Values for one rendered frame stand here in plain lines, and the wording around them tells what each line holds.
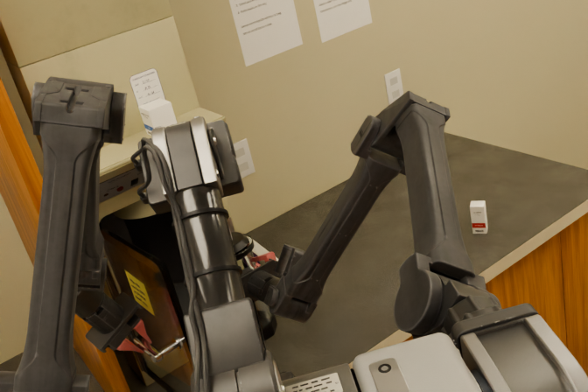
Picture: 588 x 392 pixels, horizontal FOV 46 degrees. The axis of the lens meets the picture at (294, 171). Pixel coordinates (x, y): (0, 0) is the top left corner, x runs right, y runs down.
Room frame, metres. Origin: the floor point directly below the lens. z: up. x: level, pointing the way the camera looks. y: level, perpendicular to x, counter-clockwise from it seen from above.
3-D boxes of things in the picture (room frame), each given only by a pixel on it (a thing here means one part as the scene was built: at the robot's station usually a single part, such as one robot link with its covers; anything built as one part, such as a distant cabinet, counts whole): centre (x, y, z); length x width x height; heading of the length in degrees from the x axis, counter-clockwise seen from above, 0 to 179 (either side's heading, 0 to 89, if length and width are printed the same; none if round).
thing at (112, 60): (1.45, 0.36, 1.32); 0.32 x 0.25 x 0.77; 119
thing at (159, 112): (1.32, 0.24, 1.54); 0.05 x 0.05 x 0.06; 29
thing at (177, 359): (1.13, 0.34, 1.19); 0.30 x 0.01 x 0.40; 35
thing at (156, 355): (1.06, 0.32, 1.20); 0.10 x 0.05 x 0.03; 35
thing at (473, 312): (0.57, -0.16, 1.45); 0.09 x 0.08 x 0.12; 93
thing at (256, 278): (1.20, 0.12, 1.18); 0.10 x 0.07 x 0.07; 122
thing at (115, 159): (1.30, 0.28, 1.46); 0.32 x 0.12 x 0.10; 119
